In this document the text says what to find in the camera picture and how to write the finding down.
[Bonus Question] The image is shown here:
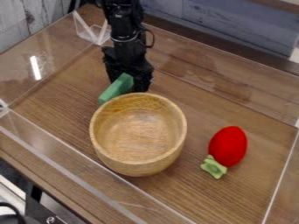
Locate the black cable bottom left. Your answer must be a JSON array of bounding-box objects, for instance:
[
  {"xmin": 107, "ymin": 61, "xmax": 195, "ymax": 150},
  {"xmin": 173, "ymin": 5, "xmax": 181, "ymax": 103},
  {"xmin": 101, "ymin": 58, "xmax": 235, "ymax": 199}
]
[{"xmin": 0, "ymin": 201, "xmax": 27, "ymax": 224}]

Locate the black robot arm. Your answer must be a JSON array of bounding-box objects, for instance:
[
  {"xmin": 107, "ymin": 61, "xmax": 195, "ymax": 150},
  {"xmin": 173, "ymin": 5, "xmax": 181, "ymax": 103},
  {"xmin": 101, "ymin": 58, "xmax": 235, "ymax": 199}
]
[{"xmin": 101, "ymin": 0, "xmax": 155, "ymax": 92}]

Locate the black metal table bracket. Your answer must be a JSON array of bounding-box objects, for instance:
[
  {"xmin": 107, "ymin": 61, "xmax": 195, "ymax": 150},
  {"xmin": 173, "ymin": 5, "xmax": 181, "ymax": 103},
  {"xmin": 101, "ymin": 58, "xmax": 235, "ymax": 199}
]
[{"xmin": 24, "ymin": 184, "xmax": 82, "ymax": 224}]

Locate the red plush strawberry toy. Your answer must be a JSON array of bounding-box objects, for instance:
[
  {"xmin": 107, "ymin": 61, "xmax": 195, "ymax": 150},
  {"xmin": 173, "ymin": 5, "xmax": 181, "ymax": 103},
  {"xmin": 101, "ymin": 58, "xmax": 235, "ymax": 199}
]
[{"xmin": 201, "ymin": 126, "xmax": 249, "ymax": 179}]

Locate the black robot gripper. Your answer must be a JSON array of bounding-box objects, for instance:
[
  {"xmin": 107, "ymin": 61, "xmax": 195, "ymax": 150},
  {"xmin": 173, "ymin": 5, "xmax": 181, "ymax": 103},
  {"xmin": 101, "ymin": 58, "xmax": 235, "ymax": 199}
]
[{"xmin": 102, "ymin": 38, "xmax": 154, "ymax": 92}]

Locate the green rectangular block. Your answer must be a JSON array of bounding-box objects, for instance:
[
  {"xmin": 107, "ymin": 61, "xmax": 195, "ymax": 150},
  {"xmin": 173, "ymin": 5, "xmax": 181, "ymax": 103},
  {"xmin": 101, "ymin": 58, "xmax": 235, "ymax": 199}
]
[{"xmin": 98, "ymin": 73, "xmax": 135, "ymax": 105}]

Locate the brown wooden bowl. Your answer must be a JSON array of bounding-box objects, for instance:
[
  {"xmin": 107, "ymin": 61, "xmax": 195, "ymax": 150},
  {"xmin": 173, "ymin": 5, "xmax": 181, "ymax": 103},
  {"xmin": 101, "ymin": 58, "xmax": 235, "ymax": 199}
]
[{"xmin": 89, "ymin": 93, "xmax": 187, "ymax": 177}]

